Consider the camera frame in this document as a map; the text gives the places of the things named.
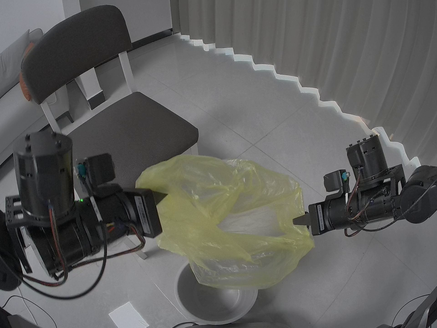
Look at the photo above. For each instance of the beige curtain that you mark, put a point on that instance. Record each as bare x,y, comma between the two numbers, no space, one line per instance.
307,29

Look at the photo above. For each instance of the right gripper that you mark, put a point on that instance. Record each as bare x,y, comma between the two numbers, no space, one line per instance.
319,219

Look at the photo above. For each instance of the grey sofa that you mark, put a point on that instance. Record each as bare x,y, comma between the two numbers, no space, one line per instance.
20,121

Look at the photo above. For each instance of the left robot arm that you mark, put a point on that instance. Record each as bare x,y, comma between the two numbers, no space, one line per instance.
44,183

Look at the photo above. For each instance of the dark grey white-legged chair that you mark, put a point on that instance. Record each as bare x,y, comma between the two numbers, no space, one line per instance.
136,125

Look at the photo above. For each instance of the white trash bin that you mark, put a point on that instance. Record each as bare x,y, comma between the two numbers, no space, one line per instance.
218,302

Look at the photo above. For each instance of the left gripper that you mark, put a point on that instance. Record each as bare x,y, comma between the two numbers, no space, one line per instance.
143,214

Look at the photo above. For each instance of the yellow plastic bag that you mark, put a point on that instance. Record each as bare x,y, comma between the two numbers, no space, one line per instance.
205,190

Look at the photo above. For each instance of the orange cushion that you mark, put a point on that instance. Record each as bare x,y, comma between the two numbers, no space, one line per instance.
24,87

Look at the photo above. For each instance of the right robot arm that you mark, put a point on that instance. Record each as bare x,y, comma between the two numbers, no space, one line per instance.
418,196

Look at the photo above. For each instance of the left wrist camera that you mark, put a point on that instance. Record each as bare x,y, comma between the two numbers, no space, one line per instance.
99,167

